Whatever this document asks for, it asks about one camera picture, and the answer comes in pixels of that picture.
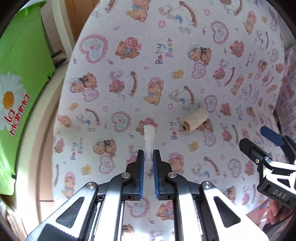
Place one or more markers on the pink cloth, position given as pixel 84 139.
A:
pixel 256 215

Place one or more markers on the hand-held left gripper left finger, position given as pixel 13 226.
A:
pixel 140 176

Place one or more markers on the person's right hand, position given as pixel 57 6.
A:
pixel 275 212

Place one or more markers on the wooden panel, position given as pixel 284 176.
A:
pixel 81 16

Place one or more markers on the green La Mamma bag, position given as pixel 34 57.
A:
pixel 23 58

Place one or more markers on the printed blanket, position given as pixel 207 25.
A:
pixel 161 58

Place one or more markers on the black rod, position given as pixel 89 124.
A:
pixel 60 62
pixel 57 53

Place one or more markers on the translucent plastic tube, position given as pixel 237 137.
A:
pixel 149 141

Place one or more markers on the red patterned cloth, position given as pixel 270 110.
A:
pixel 288 92

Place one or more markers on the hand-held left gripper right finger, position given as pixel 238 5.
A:
pixel 156 176

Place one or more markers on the white wooden frame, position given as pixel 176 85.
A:
pixel 60 27

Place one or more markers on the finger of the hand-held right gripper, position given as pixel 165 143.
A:
pixel 251 148
pixel 270 134

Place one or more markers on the cream paper roll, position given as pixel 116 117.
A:
pixel 195 119

